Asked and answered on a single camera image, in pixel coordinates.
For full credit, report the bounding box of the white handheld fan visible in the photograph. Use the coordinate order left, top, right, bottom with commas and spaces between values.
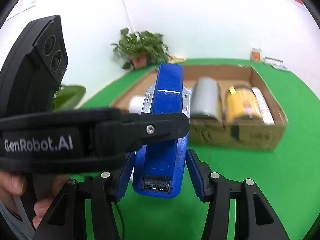
128, 95, 144, 114

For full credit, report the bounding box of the blue stapler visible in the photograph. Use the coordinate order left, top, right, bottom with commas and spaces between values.
132, 63, 190, 198

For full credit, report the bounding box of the silver metal cylinder can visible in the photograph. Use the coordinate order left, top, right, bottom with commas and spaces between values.
190, 77, 222, 121

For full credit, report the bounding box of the white plastic bottle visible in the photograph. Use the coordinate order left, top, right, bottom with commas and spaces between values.
252, 87, 274, 125

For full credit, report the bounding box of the yellow label glass jar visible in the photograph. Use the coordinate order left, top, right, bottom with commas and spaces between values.
225, 85, 263, 123

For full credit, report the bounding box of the person's left hand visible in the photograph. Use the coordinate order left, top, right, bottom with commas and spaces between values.
0, 168, 71, 229

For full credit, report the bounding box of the green table cloth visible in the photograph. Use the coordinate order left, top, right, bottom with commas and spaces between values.
69, 58, 320, 240

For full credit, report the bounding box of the near potted green plant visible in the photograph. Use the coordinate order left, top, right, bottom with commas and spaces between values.
51, 85, 86, 111

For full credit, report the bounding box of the potted green plant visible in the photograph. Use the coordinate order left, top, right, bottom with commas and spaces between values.
51, 85, 86, 111
111, 28, 169, 70

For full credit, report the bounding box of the open cardboard tray box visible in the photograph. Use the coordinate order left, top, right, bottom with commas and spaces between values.
109, 64, 289, 151

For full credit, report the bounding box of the far potted green plant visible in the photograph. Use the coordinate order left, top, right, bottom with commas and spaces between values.
111, 28, 169, 70

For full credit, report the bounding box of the yellow banana peel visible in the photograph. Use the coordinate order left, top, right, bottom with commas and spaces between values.
168, 56, 186, 64

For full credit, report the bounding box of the small orange box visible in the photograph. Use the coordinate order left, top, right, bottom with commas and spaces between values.
251, 48, 261, 62

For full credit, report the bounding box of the black thin cable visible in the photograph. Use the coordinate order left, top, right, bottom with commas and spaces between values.
113, 202, 126, 240

